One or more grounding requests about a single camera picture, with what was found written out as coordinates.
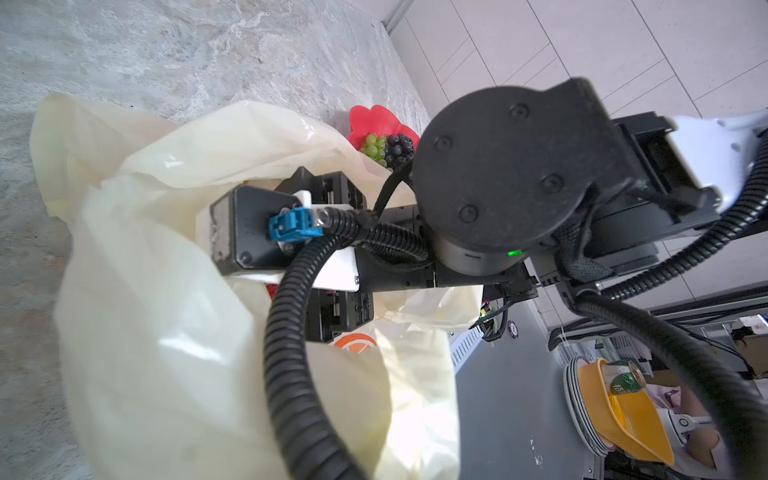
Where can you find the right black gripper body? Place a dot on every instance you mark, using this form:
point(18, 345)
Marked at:
point(390, 248)

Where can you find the green grape bunch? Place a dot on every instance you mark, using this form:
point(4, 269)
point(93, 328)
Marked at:
point(375, 147)

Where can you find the cream plastic bag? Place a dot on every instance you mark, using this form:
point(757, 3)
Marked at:
point(162, 355)

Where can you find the dark grape bunch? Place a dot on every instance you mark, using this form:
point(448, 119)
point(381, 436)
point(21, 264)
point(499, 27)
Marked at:
point(399, 149)

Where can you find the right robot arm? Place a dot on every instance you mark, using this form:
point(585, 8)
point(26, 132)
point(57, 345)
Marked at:
point(508, 173)

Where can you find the red flower-shaped bowl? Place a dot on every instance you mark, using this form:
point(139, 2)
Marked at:
point(379, 120)

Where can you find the stack of grey plates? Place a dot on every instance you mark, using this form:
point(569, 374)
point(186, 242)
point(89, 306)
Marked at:
point(577, 409)

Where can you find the yellow bowl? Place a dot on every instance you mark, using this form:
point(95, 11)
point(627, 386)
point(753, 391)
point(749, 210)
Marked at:
point(629, 421)

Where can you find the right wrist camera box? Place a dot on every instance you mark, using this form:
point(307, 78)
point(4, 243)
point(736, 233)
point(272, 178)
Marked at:
point(234, 230)

